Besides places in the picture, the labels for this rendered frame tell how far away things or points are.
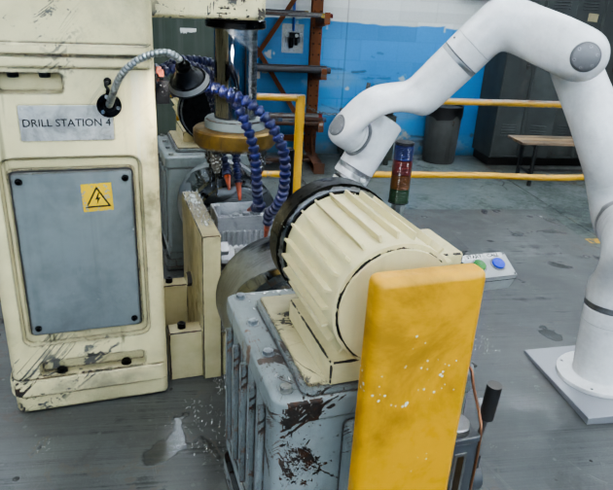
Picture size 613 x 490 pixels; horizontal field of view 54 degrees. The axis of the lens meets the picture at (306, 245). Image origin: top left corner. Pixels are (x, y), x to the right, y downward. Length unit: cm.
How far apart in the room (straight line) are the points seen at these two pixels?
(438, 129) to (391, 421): 592
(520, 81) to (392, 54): 133
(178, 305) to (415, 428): 95
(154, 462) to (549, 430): 80
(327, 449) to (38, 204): 66
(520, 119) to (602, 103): 547
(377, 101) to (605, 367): 78
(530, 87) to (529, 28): 550
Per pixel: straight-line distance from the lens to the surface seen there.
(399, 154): 182
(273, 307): 90
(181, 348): 136
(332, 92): 656
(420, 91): 131
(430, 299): 64
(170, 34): 447
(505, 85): 666
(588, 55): 124
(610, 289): 143
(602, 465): 136
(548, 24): 128
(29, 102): 112
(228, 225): 135
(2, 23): 111
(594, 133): 133
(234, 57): 127
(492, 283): 142
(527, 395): 148
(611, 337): 149
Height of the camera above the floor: 161
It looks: 23 degrees down
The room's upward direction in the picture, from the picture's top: 3 degrees clockwise
